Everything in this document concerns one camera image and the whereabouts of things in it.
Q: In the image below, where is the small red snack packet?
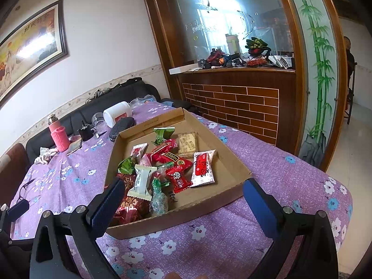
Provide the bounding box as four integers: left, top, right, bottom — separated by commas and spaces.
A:
166, 166, 193, 194

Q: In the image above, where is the black sofa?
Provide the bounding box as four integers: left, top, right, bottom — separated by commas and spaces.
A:
26, 77, 192, 163

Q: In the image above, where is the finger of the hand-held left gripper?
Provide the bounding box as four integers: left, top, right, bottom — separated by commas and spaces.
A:
7, 199, 30, 223

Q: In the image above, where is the black glasses case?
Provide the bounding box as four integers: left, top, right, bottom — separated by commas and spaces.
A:
109, 117, 136, 141

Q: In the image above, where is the small black cup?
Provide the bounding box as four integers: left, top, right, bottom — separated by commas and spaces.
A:
77, 120, 96, 142

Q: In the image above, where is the crumpled white cloth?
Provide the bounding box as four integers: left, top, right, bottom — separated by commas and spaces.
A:
34, 147, 60, 165

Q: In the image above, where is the green clear-wrapped candy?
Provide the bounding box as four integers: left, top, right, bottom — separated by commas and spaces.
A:
149, 179, 170, 216

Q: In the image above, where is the pink thermos bottle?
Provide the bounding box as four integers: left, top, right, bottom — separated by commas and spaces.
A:
47, 114, 71, 152

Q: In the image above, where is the wooden brick-pattern counter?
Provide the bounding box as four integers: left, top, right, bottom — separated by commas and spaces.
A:
139, 0, 309, 157

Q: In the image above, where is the dark green snack packet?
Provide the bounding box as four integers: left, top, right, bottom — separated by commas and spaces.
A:
117, 157, 137, 175

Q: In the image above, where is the pile of assorted clutter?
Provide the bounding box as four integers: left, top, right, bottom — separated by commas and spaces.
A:
198, 36, 294, 70

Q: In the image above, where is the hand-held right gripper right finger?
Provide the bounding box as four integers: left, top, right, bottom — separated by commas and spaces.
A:
242, 178, 339, 279

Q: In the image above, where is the small patterned wallet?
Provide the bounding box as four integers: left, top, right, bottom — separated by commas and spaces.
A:
66, 138, 85, 155

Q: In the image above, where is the brown upholstered chair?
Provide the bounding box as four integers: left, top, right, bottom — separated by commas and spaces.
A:
0, 142, 31, 207

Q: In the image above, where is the white green-edged snack packet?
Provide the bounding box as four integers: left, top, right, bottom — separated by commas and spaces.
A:
127, 164, 157, 201

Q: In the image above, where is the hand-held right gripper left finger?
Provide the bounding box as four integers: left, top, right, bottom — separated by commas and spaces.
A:
29, 177, 126, 279

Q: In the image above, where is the clear plastic bag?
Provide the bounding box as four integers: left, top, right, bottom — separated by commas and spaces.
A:
129, 94, 157, 106

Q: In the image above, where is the flat white box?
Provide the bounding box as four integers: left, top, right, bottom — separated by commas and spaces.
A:
169, 63, 198, 75

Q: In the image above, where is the dark red gold-print packet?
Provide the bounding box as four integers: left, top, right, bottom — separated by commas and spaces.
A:
112, 192, 153, 227

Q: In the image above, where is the framed wall painting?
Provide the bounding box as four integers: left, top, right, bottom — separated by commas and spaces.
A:
0, 0, 69, 109

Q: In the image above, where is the cardboard box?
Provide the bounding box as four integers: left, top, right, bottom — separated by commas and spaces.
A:
105, 107, 253, 240

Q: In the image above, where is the bamboo-print glass panel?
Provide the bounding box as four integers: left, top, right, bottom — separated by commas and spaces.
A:
283, 0, 340, 166

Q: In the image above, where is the wooden chair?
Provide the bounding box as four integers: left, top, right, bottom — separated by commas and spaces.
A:
344, 62, 357, 125

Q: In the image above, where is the etched glass panel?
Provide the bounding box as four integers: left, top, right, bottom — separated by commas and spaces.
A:
171, 0, 294, 67

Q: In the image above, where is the red gold snack packet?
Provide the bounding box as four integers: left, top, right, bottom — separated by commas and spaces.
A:
116, 174, 137, 192

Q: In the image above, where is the clear glass cup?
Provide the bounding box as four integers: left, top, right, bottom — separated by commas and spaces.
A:
91, 112, 106, 129

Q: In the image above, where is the purple floral tablecloth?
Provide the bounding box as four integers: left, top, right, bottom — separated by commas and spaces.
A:
10, 102, 353, 279

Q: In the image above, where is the white plastic jar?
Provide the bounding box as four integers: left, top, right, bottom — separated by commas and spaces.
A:
103, 101, 131, 128

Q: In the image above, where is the beige snack packet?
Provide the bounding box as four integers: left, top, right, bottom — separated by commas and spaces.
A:
177, 132, 199, 157

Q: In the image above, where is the bright green snack packet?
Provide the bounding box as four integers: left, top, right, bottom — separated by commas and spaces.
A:
153, 127, 176, 146

